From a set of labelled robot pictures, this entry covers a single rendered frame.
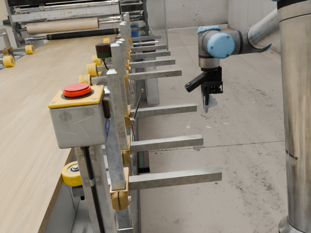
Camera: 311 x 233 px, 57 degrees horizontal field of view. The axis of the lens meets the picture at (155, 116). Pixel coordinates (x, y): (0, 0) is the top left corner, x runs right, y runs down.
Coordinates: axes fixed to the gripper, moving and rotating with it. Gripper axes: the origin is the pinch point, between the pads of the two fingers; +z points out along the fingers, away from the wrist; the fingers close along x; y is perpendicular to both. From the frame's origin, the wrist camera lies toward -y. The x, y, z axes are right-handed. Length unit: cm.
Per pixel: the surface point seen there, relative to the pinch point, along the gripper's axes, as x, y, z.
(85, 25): 225, -85, -21
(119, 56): -5.8, -35.1, -29.3
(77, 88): -81, -36, -41
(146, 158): -16.2, -28.8, 12.4
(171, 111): -1.6, -15.7, -1.8
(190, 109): -1.6, -6.9, -1.8
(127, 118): -8.6, -34.8, -3.7
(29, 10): 229, -144, -42
